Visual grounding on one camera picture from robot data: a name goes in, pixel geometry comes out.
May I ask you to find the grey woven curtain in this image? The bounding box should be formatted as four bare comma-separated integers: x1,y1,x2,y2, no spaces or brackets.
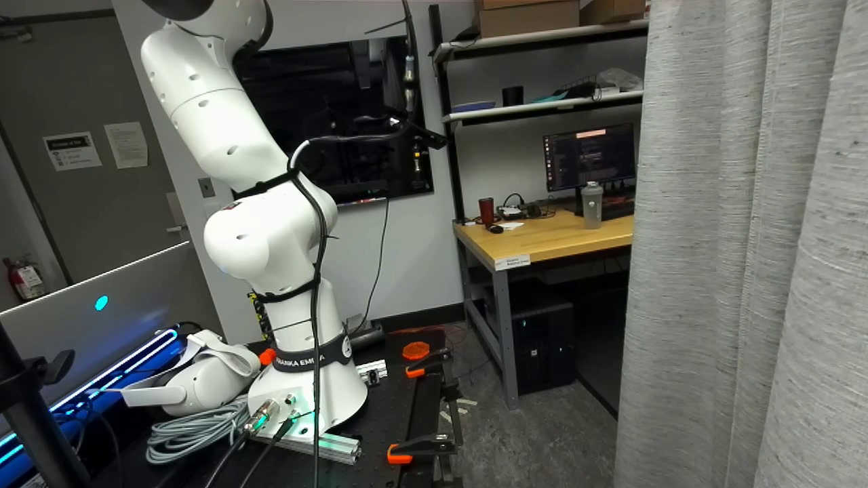
612,0,868,488

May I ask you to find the wooden top workbench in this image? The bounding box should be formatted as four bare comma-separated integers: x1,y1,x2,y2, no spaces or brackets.
450,209,639,408

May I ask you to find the orange black clamp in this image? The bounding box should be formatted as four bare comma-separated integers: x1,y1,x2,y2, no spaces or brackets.
386,432,458,470
400,337,453,382

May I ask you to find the black computer tower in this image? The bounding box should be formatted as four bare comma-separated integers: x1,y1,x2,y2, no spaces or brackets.
510,302,578,398

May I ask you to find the grey drink bottle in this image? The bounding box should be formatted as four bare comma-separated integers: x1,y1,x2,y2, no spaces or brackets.
582,179,607,228

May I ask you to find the monitor with lit screen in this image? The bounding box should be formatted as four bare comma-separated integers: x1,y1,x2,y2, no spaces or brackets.
540,121,641,224

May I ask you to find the large cardboard box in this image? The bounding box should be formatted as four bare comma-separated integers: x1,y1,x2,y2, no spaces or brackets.
472,0,584,38

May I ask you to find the white VR headset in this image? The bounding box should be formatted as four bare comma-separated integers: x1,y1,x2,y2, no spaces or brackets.
119,329,263,419

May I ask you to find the small cardboard box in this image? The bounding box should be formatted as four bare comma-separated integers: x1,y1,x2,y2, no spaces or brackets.
578,0,652,27

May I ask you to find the tall white paper notice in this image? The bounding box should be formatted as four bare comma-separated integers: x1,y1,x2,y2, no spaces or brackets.
103,121,149,171

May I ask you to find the grey door with notices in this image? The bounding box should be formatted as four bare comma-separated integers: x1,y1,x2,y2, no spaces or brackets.
0,8,192,285

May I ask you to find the blue glowing light bar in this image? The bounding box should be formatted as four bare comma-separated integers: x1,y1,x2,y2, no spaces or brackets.
0,327,187,488

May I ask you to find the computer monitor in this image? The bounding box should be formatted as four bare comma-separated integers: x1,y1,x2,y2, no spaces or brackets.
0,241,221,388

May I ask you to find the wide white paper notice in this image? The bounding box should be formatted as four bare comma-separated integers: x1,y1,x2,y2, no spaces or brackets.
42,130,107,173

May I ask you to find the black tripod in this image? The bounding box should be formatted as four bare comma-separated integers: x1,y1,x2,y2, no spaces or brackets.
0,324,93,488

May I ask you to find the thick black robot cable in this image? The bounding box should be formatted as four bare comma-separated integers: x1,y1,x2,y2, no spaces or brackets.
285,0,450,488

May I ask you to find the black frame shelf unit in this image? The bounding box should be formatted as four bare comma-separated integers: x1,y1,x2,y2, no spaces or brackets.
428,4,652,225

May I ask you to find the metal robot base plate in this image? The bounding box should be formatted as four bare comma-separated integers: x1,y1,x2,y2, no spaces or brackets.
243,388,365,466

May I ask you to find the coiled grey cable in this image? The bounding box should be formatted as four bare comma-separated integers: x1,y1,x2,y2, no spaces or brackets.
145,397,253,470

